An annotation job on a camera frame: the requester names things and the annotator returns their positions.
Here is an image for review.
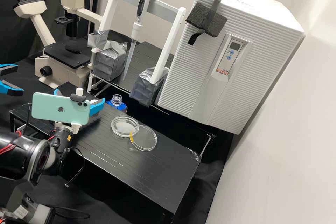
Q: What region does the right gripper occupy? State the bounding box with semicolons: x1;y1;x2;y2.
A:
0;63;106;131

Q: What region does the blue bottle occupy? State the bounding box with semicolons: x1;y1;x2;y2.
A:
105;93;128;114

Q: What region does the cream microscope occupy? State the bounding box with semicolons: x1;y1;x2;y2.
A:
13;0;103;90

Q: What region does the grey taped block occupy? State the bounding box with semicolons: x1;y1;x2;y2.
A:
89;30;128;82
129;67;169;107

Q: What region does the petri dish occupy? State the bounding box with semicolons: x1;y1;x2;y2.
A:
110;115;139;138

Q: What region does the black platform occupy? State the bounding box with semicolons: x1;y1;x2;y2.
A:
87;32;219;158
9;81;203;222

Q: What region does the petri dish lid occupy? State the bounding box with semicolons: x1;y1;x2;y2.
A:
128;125;158;152

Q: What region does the pipette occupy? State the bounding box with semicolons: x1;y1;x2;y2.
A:
122;0;155;81

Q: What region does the white pipette stand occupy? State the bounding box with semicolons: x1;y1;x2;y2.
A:
90;0;187;85

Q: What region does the incubator door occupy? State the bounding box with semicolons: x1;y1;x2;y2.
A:
157;0;302;136

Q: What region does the white incubator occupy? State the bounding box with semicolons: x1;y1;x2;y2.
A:
195;0;306;59

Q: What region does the right wrist camera phone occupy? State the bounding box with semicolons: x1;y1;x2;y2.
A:
31;87;92;134

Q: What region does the black cable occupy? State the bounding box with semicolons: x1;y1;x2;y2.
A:
65;146;85;188

